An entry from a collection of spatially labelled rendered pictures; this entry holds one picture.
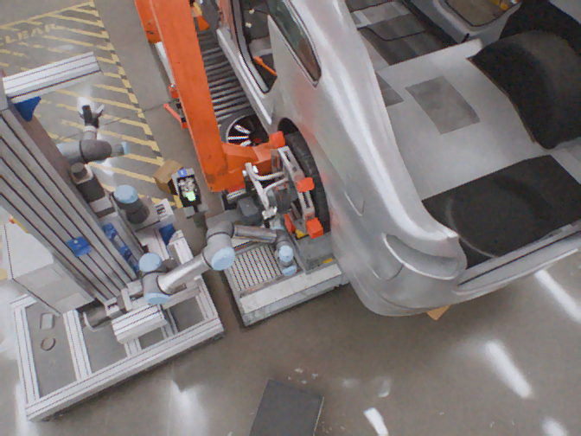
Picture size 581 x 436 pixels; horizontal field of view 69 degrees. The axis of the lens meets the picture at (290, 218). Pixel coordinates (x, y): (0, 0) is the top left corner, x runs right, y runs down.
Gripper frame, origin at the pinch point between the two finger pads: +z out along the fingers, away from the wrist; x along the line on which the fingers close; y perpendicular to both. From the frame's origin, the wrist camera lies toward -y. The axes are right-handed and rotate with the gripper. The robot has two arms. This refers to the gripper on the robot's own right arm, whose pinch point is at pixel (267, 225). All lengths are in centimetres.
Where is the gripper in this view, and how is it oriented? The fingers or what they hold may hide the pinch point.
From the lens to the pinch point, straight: 253.3
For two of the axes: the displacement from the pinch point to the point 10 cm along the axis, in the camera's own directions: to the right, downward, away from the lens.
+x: -9.2, 3.5, -2.0
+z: -4.0, -7.6, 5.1
